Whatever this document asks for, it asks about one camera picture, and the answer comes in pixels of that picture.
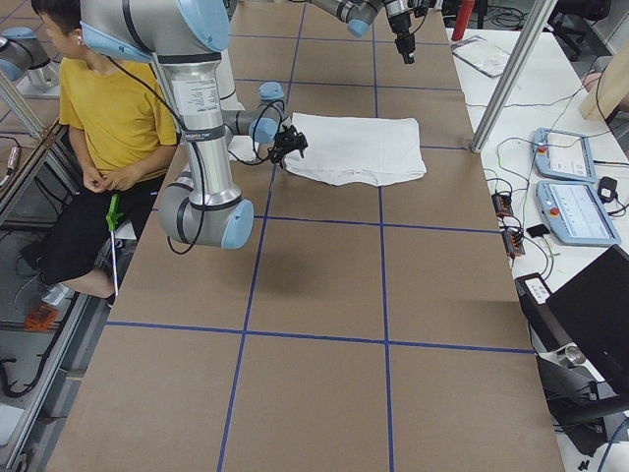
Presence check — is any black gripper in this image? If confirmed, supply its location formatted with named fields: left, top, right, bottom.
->
left=387, top=12, right=416, bottom=65
left=272, top=125, right=308, bottom=162

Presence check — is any white long-sleeve printed shirt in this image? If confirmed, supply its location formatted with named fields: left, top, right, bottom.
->
left=284, top=113, right=427, bottom=187

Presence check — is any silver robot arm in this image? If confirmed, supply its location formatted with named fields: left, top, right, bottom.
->
left=81, top=1, right=308, bottom=249
left=310, top=0, right=428, bottom=65

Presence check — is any red cylinder object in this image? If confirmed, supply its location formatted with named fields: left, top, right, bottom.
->
left=451, top=0, right=476, bottom=42

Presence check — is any person in yellow shirt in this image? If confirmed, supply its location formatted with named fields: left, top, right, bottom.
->
left=31, top=1, right=178, bottom=302

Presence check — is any upper black orange connector box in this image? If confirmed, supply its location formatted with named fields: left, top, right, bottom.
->
left=491, top=193, right=514, bottom=217

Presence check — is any black orange connector box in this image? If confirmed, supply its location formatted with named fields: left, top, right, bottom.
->
left=501, top=228, right=526, bottom=259
left=491, top=193, right=514, bottom=217

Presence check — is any upper blue teach pendant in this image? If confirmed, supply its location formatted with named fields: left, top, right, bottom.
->
left=532, top=128, right=597, bottom=183

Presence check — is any blue teach pendant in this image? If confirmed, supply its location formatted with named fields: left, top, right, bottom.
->
left=532, top=128, right=597, bottom=183
left=535, top=180, right=621, bottom=247

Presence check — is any wooden board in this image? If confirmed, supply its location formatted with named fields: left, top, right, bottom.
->
left=579, top=54, right=628, bottom=121

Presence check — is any lower black orange connector box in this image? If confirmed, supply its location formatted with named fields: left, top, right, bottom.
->
left=501, top=228, right=526, bottom=259

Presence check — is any small black phone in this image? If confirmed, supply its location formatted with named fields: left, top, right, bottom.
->
left=526, top=223, right=550, bottom=238

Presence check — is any lower blue teach pendant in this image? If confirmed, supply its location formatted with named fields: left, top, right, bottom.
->
left=535, top=180, right=621, bottom=247

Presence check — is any black plug adapter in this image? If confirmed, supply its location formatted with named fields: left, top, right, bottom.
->
left=597, top=176, right=617, bottom=204

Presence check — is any orange floor box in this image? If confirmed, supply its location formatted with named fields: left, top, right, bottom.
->
left=24, top=303, right=59, bottom=332

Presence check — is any black laptop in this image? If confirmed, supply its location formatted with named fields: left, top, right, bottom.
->
left=514, top=245, right=628, bottom=393

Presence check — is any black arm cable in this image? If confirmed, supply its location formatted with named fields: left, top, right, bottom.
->
left=228, top=112, right=281, bottom=166

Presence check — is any white camera pole base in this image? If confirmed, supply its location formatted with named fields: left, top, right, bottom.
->
left=216, top=49, right=245, bottom=110

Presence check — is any aluminium frame post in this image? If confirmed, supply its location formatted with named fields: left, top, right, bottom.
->
left=469, top=0, right=557, bottom=153

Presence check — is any green handled grabber stick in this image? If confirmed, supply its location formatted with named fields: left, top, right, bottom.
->
left=105, top=193, right=123, bottom=296

